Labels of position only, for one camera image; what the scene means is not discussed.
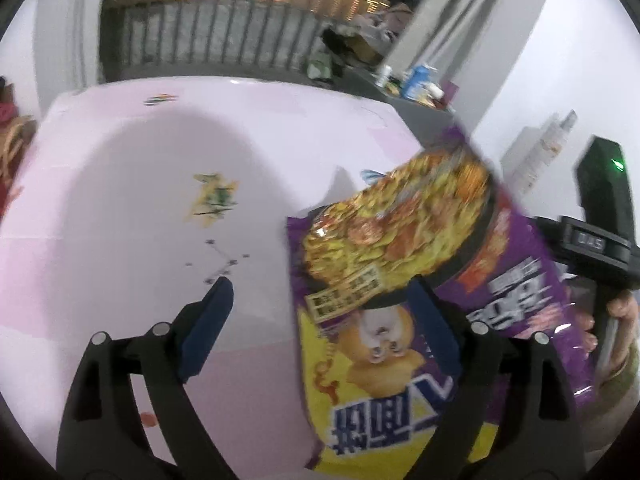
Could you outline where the person's right hand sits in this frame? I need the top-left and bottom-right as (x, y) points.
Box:
(574, 289), (639, 384)

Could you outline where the grey storage cabinet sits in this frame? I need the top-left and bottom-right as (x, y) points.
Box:
(335, 67), (454, 148)

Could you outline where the blue white lotion bottle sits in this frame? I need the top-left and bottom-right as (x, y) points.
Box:
(400, 64), (433, 101)

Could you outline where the purple yellow noodle snack bag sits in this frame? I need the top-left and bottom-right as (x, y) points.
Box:
(285, 124), (599, 473)

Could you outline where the metal balcony railing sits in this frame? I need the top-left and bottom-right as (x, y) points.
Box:
(98, 0), (392, 76)

